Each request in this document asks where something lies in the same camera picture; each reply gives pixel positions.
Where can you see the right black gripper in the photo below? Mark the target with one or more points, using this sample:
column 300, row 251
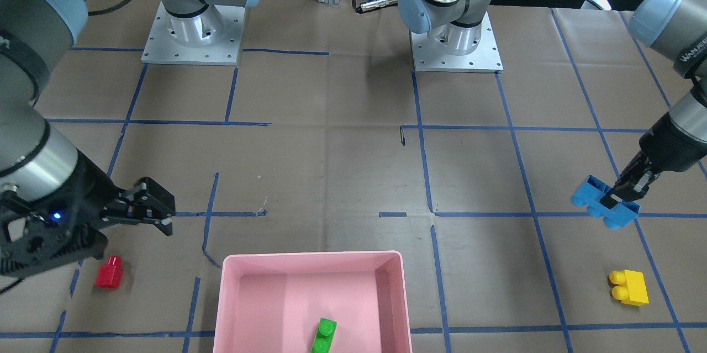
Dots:
column 86, row 184

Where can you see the green toy block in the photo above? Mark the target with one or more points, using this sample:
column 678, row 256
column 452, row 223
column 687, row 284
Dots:
column 324, row 336

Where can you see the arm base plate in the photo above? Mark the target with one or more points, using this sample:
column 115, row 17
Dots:
column 451, row 48
column 213, row 38

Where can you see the pink plastic box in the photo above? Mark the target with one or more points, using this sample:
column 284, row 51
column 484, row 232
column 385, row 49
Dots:
column 274, row 302

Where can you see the brown paper table cover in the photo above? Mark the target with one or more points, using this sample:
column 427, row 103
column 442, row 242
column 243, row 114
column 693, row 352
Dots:
column 325, row 138

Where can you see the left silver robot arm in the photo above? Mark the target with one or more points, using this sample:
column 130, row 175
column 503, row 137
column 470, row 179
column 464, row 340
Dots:
column 676, row 30

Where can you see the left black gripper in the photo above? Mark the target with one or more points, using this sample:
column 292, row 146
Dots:
column 666, row 143

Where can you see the yellow toy block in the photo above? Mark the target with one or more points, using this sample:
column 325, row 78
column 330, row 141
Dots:
column 628, row 287

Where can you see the red toy block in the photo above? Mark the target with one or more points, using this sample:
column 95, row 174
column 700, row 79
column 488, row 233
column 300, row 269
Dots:
column 110, row 273

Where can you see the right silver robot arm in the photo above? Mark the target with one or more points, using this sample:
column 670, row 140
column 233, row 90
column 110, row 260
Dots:
column 36, row 159

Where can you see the blue toy block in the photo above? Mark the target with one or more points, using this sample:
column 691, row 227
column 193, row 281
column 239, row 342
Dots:
column 594, row 196

